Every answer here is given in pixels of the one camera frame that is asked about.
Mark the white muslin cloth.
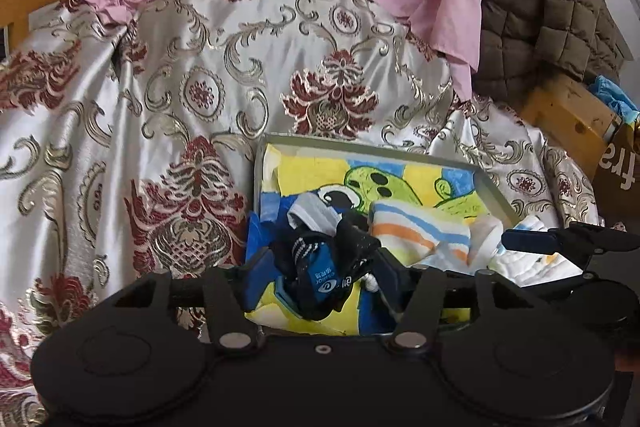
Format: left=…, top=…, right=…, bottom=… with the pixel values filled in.
left=487, top=214, right=583, bottom=288

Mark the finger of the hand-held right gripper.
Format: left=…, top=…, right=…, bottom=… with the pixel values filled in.
left=501, top=221, right=640, bottom=271

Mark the brown quilted jacket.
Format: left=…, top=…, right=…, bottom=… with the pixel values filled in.
left=472, top=0, right=626, bottom=95

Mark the grey tray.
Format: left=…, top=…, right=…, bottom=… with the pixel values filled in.
left=252, top=133, right=526, bottom=338

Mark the black and blue sock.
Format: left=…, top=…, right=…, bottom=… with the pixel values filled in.
left=270, top=219, right=383, bottom=323

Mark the striped yellow sock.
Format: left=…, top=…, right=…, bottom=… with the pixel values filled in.
left=369, top=201, right=473, bottom=270

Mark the grey cloth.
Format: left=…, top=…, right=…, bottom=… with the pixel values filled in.
left=287, top=197, right=346, bottom=233

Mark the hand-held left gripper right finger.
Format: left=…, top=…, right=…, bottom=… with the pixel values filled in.
left=372, top=253, right=537, bottom=353

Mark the brown pillow with white print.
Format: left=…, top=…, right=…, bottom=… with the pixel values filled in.
left=592, top=124, right=640, bottom=228

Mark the cardboard box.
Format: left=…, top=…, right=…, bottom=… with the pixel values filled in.
left=520, top=74, right=623, bottom=180

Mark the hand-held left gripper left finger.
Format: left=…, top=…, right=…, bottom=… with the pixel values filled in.
left=107, top=252, right=281, bottom=354

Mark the wooden bed rail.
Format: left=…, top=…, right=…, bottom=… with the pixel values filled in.
left=0, top=0, right=78, bottom=52

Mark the floral satin blanket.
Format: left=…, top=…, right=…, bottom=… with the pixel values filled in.
left=0, top=0, right=606, bottom=427

